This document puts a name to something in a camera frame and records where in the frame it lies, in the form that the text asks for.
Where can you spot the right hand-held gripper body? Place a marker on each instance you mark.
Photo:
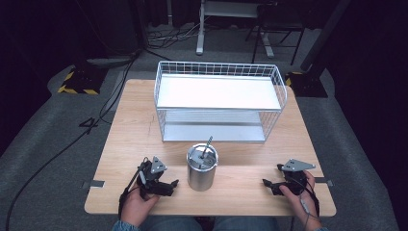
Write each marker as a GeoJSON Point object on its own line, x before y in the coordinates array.
{"type": "Point", "coordinates": [296, 176]}

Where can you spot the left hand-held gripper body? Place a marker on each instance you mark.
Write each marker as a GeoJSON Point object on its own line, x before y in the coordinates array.
{"type": "Point", "coordinates": [154, 173]}

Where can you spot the person's right hand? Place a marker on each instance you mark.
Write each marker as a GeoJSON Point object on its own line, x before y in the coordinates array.
{"type": "Point", "coordinates": [303, 203]}

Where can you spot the person's left hand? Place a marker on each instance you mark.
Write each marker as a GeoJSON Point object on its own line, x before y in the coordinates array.
{"type": "Point", "coordinates": [136, 205]}

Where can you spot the grey tape strip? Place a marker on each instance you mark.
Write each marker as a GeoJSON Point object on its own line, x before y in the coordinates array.
{"type": "Point", "coordinates": [97, 184]}
{"type": "Point", "coordinates": [324, 181]}

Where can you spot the silver metal cup with lid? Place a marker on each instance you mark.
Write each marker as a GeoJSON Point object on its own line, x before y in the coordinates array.
{"type": "Point", "coordinates": [202, 170]}

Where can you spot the person's left leg in jeans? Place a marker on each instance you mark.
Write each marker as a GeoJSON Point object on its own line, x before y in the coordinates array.
{"type": "Point", "coordinates": [173, 224]}

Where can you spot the person's leg in jeans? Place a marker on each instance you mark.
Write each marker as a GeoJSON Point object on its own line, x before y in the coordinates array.
{"type": "Point", "coordinates": [173, 224]}
{"type": "Point", "coordinates": [245, 224]}

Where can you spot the person's right leg in jeans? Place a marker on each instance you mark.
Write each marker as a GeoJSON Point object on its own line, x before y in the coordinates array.
{"type": "Point", "coordinates": [245, 224]}

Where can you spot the striped metal straw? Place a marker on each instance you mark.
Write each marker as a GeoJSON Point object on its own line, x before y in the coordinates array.
{"type": "Point", "coordinates": [207, 146]}

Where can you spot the black base with hazard stripes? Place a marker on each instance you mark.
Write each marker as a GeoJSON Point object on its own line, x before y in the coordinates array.
{"type": "Point", "coordinates": [81, 82]}
{"type": "Point", "coordinates": [308, 85]}

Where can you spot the black slanted pole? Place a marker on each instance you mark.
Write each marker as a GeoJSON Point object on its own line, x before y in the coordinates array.
{"type": "Point", "coordinates": [324, 35]}

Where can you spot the black chair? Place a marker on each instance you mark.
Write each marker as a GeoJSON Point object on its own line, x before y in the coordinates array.
{"type": "Point", "coordinates": [275, 22]}

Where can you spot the white metal desk frame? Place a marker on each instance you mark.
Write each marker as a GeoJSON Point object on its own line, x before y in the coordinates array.
{"type": "Point", "coordinates": [200, 29]}

